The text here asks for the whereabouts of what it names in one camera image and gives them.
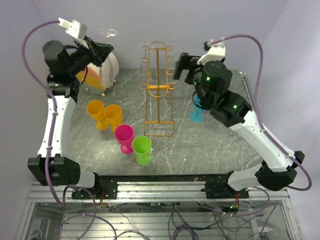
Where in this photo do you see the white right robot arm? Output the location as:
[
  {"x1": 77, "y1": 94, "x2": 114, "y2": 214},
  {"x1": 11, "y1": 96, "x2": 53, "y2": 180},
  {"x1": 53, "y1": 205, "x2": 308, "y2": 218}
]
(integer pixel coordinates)
[{"x1": 173, "y1": 52, "x2": 305, "y2": 198}]

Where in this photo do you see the clear wine glass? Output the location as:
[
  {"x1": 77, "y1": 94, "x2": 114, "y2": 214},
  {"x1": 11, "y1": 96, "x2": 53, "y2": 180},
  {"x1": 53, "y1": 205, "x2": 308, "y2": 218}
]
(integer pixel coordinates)
[
  {"x1": 138, "y1": 41, "x2": 154, "y2": 54},
  {"x1": 97, "y1": 27, "x2": 118, "y2": 38}
]

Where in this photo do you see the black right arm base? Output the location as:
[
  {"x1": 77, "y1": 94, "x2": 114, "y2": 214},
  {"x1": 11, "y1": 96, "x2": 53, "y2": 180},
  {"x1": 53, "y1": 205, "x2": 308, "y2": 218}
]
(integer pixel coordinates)
[{"x1": 200, "y1": 174, "x2": 249, "y2": 199}]

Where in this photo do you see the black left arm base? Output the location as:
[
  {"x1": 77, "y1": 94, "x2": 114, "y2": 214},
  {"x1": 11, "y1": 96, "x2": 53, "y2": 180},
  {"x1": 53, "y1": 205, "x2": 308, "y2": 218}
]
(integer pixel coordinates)
[{"x1": 71, "y1": 172, "x2": 118, "y2": 200}]

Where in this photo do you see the green plastic goblet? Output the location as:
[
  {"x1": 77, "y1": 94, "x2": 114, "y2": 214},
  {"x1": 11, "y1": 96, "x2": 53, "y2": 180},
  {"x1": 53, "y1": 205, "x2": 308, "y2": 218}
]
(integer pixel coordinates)
[{"x1": 131, "y1": 135, "x2": 152, "y2": 166}]

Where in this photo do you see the orange plastic goblet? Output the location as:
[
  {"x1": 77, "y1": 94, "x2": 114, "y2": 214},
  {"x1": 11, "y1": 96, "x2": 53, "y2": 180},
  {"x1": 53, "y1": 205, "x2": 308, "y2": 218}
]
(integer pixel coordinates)
[
  {"x1": 86, "y1": 100, "x2": 110, "y2": 131},
  {"x1": 103, "y1": 104, "x2": 123, "y2": 133}
]

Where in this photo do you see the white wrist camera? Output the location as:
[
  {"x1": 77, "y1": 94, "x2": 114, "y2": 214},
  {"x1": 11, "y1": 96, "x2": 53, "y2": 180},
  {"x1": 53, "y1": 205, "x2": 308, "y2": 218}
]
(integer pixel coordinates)
[
  {"x1": 58, "y1": 17, "x2": 87, "y2": 40},
  {"x1": 196, "y1": 39, "x2": 226, "y2": 65}
]

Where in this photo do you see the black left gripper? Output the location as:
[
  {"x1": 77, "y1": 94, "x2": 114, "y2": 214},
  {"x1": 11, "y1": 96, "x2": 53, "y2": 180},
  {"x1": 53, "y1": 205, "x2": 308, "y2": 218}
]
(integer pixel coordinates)
[{"x1": 68, "y1": 36, "x2": 115, "y2": 76}]

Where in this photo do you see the orange plastic goblet inner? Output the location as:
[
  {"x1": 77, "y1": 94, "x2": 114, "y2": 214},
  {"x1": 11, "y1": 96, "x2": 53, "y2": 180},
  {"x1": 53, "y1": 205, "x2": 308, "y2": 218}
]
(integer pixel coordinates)
[{"x1": 103, "y1": 104, "x2": 123, "y2": 133}]

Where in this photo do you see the pink plastic goblet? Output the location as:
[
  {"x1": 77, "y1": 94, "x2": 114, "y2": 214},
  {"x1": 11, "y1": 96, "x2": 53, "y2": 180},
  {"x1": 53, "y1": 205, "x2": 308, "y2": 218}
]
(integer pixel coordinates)
[{"x1": 114, "y1": 124, "x2": 134, "y2": 155}]

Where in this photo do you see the aluminium frame rail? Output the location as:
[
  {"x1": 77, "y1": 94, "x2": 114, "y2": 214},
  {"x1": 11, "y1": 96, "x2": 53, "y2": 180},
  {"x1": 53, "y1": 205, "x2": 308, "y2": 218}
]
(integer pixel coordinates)
[{"x1": 26, "y1": 180, "x2": 291, "y2": 204}]

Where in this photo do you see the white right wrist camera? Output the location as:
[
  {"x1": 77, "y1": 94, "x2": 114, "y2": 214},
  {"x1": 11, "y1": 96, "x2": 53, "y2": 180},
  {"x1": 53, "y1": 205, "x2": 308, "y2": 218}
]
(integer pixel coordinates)
[{"x1": 196, "y1": 39, "x2": 226, "y2": 65}]

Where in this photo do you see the gold wire glass rack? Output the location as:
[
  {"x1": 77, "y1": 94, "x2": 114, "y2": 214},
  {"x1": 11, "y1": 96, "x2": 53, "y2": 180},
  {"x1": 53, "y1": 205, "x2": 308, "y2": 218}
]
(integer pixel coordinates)
[{"x1": 140, "y1": 41, "x2": 176, "y2": 137}]

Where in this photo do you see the orange plastic goblet outer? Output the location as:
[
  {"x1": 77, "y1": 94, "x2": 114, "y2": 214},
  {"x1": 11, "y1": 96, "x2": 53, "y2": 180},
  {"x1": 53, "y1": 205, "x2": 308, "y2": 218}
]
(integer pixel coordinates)
[{"x1": 86, "y1": 100, "x2": 110, "y2": 131}]

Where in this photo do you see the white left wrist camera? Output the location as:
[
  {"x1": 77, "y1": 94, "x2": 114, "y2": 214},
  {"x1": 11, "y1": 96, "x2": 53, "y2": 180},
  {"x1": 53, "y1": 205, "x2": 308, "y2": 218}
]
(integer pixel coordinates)
[{"x1": 58, "y1": 17, "x2": 87, "y2": 40}]

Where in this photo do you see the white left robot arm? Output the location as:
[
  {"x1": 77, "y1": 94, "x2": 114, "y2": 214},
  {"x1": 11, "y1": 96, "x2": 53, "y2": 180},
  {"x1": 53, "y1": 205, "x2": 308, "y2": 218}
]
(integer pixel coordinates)
[{"x1": 27, "y1": 37, "x2": 114, "y2": 199}]

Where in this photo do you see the teal plastic goblet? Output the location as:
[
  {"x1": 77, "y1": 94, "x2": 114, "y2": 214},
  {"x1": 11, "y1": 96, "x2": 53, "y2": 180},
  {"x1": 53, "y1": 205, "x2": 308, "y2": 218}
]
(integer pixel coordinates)
[{"x1": 189, "y1": 95, "x2": 207, "y2": 123}]

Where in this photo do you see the white orange bread box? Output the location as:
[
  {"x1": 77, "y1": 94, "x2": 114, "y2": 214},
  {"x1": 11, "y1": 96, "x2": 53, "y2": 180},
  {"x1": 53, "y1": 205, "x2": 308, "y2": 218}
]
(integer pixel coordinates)
[{"x1": 76, "y1": 52, "x2": 119, "y2": 97}]

